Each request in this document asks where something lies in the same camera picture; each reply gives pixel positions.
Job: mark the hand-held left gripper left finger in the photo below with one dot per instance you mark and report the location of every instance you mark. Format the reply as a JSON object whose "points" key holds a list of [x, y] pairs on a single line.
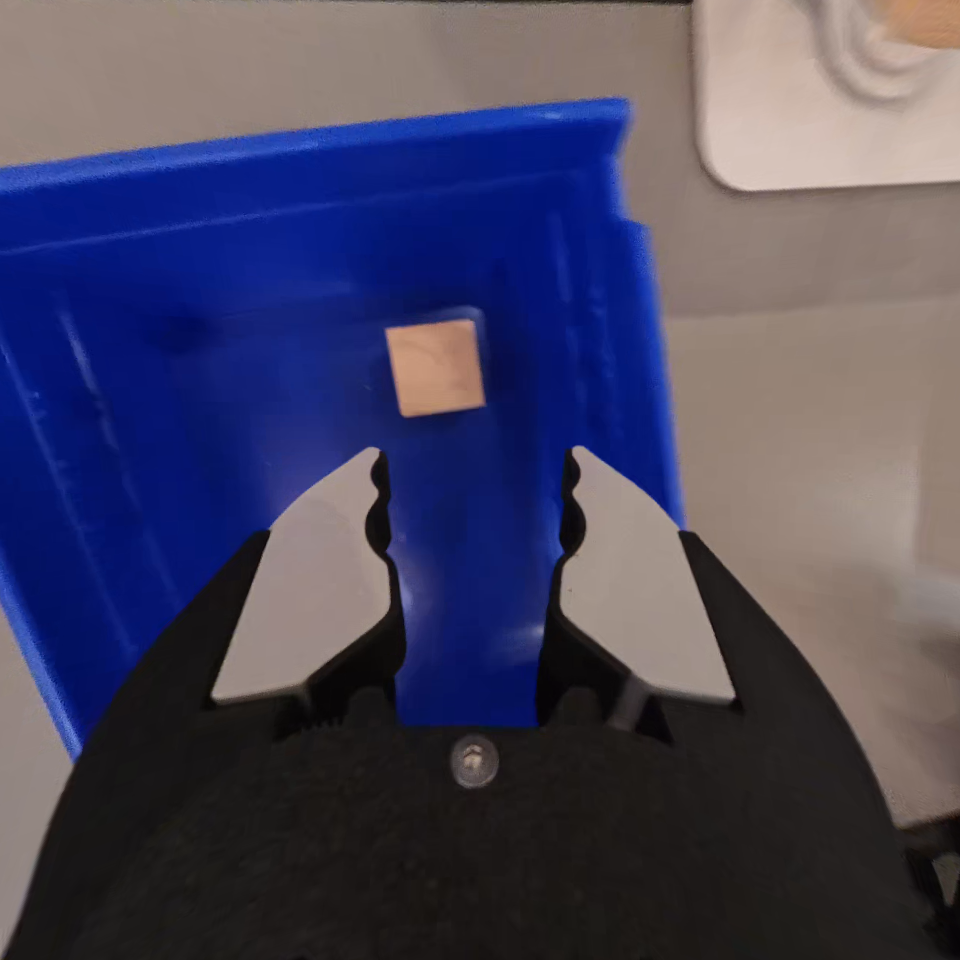
{"points": [[307, 600]]}

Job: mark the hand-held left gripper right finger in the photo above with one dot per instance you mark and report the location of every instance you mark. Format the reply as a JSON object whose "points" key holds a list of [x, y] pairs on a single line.
{"points": [[637, 600]]}

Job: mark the blue plastic bin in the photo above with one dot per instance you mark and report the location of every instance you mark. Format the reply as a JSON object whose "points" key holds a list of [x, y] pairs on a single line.
{"points": [[187, 375]]}

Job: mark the wooden cube with blue stripe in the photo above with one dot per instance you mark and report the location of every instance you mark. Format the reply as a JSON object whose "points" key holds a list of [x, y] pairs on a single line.
{"points": [[435, 367]]}

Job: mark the grey desk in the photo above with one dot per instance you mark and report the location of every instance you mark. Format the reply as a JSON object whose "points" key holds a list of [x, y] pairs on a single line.
{"points": [[787, 412]]}

